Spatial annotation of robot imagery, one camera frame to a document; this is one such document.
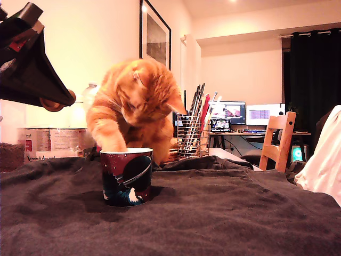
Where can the white labelled tin can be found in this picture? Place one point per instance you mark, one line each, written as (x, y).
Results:
(37, 141)
(66, 138)

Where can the large clear water bottle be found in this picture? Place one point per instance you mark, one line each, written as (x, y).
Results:
(89, 93)

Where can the white cardboard can tray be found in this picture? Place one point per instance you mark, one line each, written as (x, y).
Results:
(40, 157)

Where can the clear kibble container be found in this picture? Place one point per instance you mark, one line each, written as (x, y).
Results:
(10, 157)

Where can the ginger cat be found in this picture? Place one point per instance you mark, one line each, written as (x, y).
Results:
(133, 106)

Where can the dark red space print mug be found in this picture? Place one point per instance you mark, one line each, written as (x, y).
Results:
(125, 181)

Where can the thin black chopstick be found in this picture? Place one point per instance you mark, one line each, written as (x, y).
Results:
(185, 97)

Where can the round cork trivet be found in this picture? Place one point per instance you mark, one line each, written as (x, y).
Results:
(174, 153)
(174, 159)

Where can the red kitchen utensil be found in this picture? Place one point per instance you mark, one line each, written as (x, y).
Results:
(205, 106)

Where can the small lit screen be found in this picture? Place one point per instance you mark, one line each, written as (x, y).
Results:
(220, 125)

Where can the monitor showing video windows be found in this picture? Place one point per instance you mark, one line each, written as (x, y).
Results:
(234, 112)

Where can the wooden desk with black legs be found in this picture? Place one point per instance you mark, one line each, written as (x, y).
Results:
(237, 134)

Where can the backlit keyboard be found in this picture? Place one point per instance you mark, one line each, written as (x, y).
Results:
(254, 131)

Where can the monitor showing spreadsheet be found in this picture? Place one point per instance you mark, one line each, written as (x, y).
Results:
(266, 114)

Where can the white curtain rod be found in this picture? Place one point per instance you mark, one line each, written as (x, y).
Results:
(285, 35)

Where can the dark grey knitted cloth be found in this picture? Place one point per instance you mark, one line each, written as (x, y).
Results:
(239, 213)

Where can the light wooden chair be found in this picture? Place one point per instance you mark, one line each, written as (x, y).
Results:
(287, 138)

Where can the computer case with lit fan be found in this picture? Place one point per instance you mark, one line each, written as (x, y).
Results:
(297, 154)

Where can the dark green curtain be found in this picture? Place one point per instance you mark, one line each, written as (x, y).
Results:
(314, 80)

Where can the white crumpled cloth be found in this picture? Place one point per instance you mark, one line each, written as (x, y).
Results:
(325, 160)

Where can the black framed wall picture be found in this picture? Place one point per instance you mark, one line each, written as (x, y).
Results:
(157, 34)

